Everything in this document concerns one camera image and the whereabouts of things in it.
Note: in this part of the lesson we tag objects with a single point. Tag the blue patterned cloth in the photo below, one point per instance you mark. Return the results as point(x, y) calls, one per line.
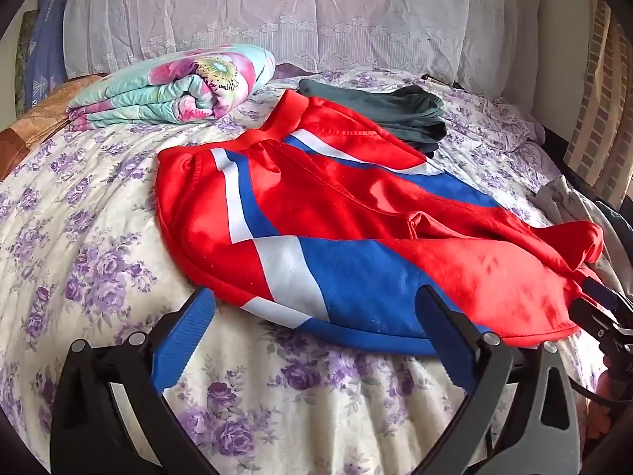
point(49, 49)

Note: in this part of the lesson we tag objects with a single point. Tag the green patterned cloth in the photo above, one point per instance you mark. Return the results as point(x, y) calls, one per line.
point(22, 59)

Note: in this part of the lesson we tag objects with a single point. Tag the orange brown cloth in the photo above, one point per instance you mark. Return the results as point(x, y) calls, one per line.
point(29, 123)

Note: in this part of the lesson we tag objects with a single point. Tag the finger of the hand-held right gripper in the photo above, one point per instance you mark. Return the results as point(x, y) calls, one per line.
point(593, 319)
point(599, 289)

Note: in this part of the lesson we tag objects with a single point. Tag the dark green folded garment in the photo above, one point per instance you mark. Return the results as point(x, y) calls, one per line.
point(376, 104)

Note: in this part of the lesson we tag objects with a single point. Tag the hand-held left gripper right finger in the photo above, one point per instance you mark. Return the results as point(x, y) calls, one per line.
point(445, 339)

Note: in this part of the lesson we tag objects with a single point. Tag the black folded garment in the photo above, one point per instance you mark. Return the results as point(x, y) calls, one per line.
point(425, 138)

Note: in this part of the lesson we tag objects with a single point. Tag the white lace cover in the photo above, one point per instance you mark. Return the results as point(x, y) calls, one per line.
point(296, 10)

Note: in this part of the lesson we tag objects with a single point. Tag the dark grey garment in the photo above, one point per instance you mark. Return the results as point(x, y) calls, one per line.
point(615, 222)

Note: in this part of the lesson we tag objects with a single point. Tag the brick pattern curtain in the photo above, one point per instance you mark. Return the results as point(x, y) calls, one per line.
point(598, 123)

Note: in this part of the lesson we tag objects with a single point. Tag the red white blue pants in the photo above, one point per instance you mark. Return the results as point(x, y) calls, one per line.
point(346, 198)

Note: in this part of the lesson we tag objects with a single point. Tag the folded teal pink floral quilt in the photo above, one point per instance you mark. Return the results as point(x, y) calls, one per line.
point(163, 94)

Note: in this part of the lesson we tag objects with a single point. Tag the person's right hand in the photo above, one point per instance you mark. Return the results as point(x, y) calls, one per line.
point(615, 383)

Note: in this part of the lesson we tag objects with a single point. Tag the grey white clothing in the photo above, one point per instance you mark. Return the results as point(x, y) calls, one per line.
point(564, 203)

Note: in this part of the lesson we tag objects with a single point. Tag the purple floral bedsheet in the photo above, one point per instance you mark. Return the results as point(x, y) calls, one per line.
point(99, 208)

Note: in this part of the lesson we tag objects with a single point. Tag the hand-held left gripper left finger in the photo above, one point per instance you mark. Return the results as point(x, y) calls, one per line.
point(183, 336)

